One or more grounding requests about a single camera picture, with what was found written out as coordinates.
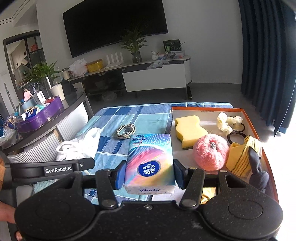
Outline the coiled beige cable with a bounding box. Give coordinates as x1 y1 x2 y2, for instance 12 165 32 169
115 122 137 140

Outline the green leafy potted plant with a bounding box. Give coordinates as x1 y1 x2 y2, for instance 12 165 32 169
26 62 60 85

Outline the blue plaid tablecloth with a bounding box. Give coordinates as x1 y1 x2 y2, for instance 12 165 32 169
32 102 234 205

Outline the pink fluffy plush ball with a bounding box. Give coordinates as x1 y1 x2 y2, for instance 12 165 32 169
193 133 229 171

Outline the bamboo plant in vase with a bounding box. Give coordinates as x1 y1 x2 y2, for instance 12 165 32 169
120 29 147 63

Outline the dark grey sock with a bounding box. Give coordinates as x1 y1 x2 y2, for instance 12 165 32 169
248 147 269 193

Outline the purple storage tray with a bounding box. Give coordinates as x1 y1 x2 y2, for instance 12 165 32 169
16 96 64 134

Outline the large black television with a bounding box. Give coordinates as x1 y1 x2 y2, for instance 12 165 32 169
63 0 168 57

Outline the long white TV cabinet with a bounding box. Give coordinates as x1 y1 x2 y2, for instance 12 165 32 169
70 55 192 99

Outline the yellow striped sock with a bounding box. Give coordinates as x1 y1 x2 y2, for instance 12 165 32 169
226 136 263 178

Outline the round black side table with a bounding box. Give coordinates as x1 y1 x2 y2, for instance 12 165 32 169
1 83 94 163

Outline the orange white cardboard box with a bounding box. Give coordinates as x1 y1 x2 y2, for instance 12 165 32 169
168 106 278 200

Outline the white router with antennas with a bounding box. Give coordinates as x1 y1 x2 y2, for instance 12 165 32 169
105 51 124 69

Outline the white plastic wrapper bag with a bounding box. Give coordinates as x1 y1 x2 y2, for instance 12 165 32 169
56 128 101 161

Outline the cream yellow scrunchie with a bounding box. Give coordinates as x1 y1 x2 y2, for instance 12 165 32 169
216 113 243 136

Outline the white paper cup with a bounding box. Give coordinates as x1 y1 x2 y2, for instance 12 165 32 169
50 83 65 101

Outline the black roll on floor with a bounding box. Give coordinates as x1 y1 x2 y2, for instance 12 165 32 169
186 85 193 100

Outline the green picture box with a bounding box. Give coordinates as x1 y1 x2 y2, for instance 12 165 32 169
163 39 182 53

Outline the dark blue curtain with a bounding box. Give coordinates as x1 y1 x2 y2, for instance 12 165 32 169
238 1 295 135

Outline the colourful Vinda tissue pack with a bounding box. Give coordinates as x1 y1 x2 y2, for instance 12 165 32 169
124 133 175 195

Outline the person's left hand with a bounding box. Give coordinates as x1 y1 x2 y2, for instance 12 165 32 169
0 202 23 241

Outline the yellow box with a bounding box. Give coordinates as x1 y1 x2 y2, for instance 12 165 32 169
86 59 104 73

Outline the green yellow sponge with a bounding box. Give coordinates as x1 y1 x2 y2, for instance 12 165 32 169
175 115 208 149

